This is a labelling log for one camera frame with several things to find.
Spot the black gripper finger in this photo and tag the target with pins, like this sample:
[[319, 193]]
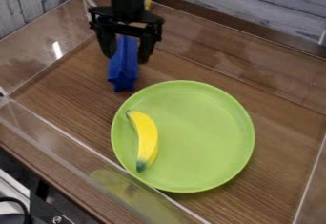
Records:
[[146, 48], [107, 41]]

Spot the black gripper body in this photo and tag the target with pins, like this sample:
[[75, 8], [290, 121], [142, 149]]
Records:
[[107, 23]]

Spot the blue star-shaped block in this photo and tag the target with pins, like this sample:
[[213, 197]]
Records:
[[122, 74]]

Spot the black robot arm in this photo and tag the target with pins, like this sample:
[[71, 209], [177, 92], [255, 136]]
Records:
[[128, 7]]

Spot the green plate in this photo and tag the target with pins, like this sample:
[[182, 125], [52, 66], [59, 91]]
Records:
[[206, 136]]

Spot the yellow toy banana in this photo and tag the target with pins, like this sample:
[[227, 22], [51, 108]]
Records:
[[147, 133]]

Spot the clear acrylic tray walls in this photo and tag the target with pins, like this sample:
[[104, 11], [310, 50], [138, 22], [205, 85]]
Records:
[[58, 105]]

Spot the black metal bracket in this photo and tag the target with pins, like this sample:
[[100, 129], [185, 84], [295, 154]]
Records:
[[52, 207]]

